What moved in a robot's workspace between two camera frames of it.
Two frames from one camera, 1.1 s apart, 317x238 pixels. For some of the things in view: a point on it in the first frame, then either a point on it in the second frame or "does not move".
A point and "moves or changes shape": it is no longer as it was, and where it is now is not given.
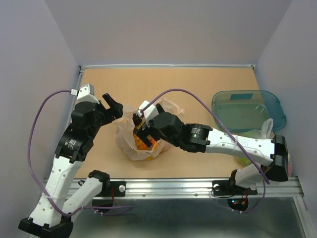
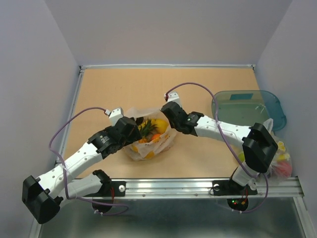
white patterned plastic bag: x=130 y=143 moves or changes shape
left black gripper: x=116 y=110 → x=134 y=136
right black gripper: x=143 y=133 → x=172 y=124
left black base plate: x=105 y=190 does not move
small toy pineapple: x=141 y=145 moves or changes shape
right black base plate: x=224 y=188 does not move
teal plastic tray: x=247 y=110 does not move
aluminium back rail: x=211 y=66 does not move
